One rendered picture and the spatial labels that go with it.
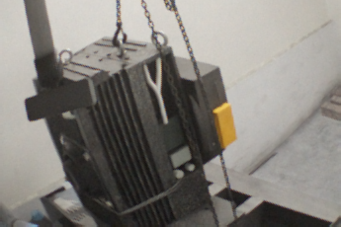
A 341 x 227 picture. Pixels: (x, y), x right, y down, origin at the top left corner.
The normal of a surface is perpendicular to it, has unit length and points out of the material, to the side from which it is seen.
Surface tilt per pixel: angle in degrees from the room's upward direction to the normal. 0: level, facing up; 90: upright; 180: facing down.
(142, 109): 90
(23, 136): 90
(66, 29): 90
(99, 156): 90
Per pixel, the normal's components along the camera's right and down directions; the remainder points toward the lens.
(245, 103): 0.59, 0.18
